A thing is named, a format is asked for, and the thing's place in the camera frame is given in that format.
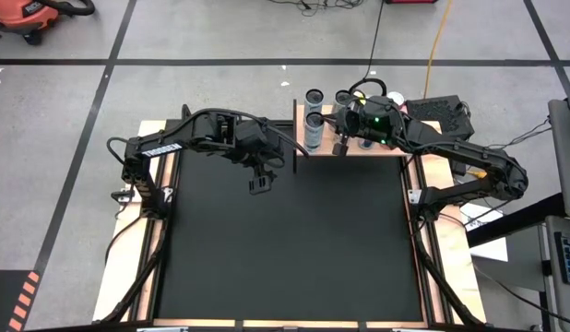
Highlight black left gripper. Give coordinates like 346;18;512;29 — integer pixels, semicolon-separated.
236;120;286;196

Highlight black table frame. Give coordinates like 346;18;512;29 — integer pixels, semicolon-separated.
93;103;488;332

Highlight Celsius Tropical Vibe can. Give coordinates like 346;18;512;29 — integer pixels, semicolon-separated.
333;89;355;114

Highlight white Celsius can blue band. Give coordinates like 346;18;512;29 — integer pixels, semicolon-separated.
303;111;327;152

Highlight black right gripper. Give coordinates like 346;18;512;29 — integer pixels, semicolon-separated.
322;95;409;158

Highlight Celsius Arctic Vibe can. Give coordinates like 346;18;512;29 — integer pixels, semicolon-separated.
303;88;326;116

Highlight black coiled cable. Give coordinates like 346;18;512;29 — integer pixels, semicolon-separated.
348;0;390;101

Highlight grey equipment cart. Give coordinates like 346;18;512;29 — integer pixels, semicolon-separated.
540;97;570;332

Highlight black perforated metal case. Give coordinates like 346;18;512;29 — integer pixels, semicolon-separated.
406;94;475;139

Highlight white paper sheets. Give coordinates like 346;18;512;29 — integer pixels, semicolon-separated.
458;202;511;263

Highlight wooden shelf black frame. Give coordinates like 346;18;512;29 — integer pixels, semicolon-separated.
291;98;418;175

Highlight tangled black cables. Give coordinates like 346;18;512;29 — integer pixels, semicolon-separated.
265;0;365;18

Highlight red Fanta can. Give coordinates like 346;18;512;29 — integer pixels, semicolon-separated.
386;90;406;110

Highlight orange shop vacuum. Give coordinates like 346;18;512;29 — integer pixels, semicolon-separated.
0;0;96;46

